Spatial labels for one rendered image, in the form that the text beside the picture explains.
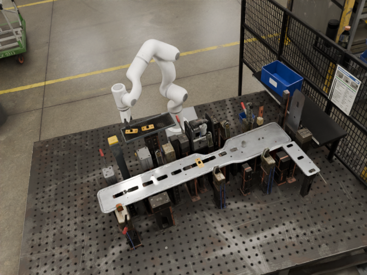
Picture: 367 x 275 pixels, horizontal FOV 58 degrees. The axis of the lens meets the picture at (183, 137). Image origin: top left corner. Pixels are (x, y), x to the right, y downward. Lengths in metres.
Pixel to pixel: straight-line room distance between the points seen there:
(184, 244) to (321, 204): 0.98
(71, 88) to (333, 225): 3.74
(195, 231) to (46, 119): 2.84
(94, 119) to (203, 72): 1.61
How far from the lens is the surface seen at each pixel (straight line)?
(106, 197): 2.23
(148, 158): 2.22
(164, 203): 2.08
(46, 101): 4.85
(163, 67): 2.36
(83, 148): 2.99
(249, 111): 2.40
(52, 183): 2.86
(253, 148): 2.35
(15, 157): 4.30
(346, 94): 2.42
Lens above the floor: 2.79
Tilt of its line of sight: 47 degrees down
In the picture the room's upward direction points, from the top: 8 degrees counter-clockwise
